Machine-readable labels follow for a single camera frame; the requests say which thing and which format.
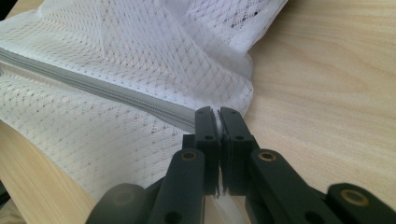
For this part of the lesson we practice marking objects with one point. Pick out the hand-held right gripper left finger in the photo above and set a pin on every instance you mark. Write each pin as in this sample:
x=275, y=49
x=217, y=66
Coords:
x=207, y=149

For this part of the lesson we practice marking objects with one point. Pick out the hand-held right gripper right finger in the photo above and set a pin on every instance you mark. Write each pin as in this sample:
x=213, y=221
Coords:
x=235, y=149

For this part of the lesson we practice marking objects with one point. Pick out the white mesh laundry bag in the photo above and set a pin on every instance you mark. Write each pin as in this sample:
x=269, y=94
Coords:
x=130, y=77

